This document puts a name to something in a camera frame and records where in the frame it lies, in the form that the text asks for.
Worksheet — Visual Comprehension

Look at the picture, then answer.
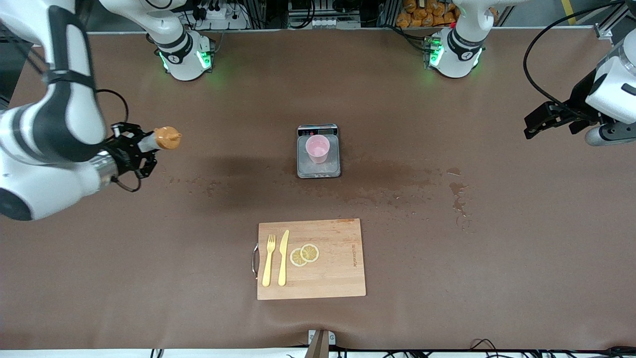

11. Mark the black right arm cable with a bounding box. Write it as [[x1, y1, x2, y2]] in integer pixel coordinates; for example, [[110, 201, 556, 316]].
[[96, 89, 143, 193]]

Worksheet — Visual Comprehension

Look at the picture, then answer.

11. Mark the grey digital kitchen scale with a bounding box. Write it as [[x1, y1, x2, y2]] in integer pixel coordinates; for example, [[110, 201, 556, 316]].
[[297, 124, 342, 179]]

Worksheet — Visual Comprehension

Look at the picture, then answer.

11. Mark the orange snack packets pile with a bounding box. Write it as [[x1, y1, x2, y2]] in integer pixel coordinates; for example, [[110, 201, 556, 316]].
[[396, 0, 499, 28]]

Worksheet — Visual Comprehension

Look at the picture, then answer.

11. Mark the metal camera mounting bracket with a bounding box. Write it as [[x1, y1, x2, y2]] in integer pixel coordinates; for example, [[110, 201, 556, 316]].
[[304, 329, 336, 358]]

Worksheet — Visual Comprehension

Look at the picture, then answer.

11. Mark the black looped cable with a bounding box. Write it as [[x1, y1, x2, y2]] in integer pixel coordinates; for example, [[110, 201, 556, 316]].
[[470, 339, 501, 356]]

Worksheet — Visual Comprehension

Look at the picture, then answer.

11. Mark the white power strip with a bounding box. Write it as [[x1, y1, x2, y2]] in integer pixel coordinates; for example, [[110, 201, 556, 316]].
[[191, 0, 249, 30]]

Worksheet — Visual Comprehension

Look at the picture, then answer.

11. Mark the pink plastic cup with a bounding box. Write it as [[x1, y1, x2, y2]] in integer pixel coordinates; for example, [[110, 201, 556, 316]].
[[305, 135, 331, 164]]

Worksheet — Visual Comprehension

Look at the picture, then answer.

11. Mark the wooden cutting board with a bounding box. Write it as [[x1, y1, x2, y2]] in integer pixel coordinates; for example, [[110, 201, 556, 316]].
[[252, 218, 367, 301]]

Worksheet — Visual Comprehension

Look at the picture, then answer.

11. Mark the aluminium frame profile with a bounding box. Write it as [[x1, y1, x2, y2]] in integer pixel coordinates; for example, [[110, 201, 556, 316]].
[[594, 0, 636, 41]]

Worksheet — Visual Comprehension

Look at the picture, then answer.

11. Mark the yellow plastic fork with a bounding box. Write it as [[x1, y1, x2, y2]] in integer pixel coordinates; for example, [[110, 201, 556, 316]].
[[262, 234, 276, 287]]

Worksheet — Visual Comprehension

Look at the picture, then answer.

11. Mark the black base cable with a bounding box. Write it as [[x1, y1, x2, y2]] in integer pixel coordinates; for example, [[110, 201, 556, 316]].
[[386, 23, 432, 53]]

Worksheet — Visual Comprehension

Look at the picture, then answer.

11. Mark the clear squeeze bottle orange cap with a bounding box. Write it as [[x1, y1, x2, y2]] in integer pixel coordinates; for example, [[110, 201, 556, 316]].
[[137, 126, 182, 152]]

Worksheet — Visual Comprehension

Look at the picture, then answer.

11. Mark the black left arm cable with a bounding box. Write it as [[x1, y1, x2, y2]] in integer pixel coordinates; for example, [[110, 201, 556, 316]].
[[523, 0, 628, 114]]

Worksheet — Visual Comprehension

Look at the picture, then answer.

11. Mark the yellow plastic knife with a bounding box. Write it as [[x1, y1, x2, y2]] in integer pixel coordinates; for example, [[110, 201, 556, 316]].
[[278, 229, 290, 287]]

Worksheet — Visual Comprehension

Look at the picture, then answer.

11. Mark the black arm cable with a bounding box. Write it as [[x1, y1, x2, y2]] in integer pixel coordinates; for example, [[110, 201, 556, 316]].
[[96, 89, 143, 193], [523, 0, 628, 114]]

